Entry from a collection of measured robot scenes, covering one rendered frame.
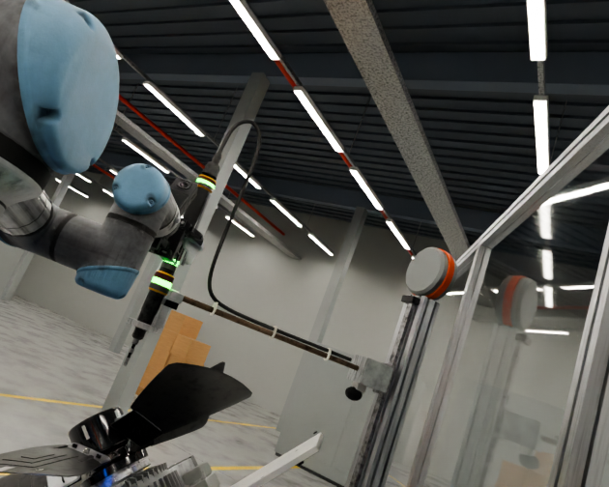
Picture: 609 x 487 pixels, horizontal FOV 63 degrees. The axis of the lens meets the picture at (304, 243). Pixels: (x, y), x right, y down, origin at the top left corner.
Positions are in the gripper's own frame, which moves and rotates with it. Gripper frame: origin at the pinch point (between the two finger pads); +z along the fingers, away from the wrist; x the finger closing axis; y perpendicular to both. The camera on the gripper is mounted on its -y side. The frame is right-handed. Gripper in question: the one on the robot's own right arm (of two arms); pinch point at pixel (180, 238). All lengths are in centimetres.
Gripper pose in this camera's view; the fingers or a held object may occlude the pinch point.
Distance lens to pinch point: 107.3
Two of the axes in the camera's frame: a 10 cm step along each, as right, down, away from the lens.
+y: -3.3, 9.0, -2.8
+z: -0.9, 2.6, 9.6
